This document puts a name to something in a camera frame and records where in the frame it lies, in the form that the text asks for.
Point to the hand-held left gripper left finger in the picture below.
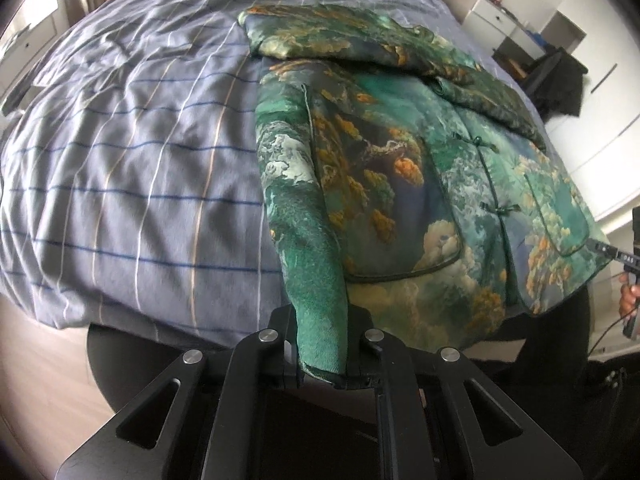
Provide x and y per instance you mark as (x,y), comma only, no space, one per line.
(255,360)

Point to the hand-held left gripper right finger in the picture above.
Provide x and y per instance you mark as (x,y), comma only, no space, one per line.
(387,360)

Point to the green printed padded jacket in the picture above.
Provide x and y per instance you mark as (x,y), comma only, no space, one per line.
(400,185)

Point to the person's right hand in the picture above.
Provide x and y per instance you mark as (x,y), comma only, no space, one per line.
(628,301)

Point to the person's black clothing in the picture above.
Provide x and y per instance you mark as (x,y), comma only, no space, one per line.
(550,375)

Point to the white wardrobe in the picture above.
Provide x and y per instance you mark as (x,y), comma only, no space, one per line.
(605,85)

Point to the black coat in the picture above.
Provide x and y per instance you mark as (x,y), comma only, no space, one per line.
(560,85)

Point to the wooden chair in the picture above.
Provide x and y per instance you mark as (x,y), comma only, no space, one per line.
(512,65)

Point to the blue striped duvet bed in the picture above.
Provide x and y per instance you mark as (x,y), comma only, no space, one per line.
(125,160)

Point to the white desk with drawer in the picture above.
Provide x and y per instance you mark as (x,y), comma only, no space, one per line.
(492,20)

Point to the white window seat cabinet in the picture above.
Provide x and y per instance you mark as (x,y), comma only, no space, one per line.
(30,50)

